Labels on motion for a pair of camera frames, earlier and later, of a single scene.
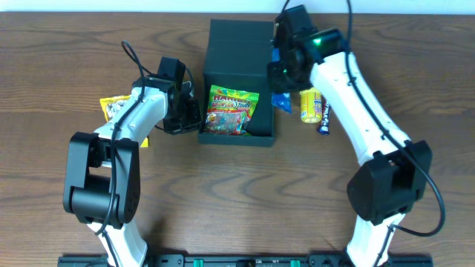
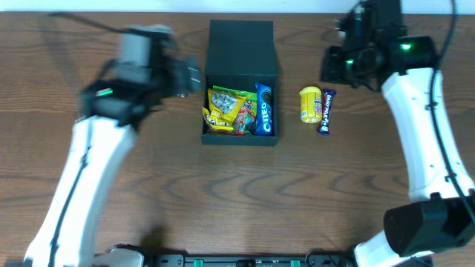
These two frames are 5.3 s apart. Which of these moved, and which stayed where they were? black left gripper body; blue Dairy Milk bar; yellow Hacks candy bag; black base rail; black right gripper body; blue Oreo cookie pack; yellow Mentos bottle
Moved: black right gripper body; yellow Hacks candy bag; black left gripper body; blue Oreo cookie pack
Stayed: black base rail; yellow Mentos bottle; blue Dairy Milk bar
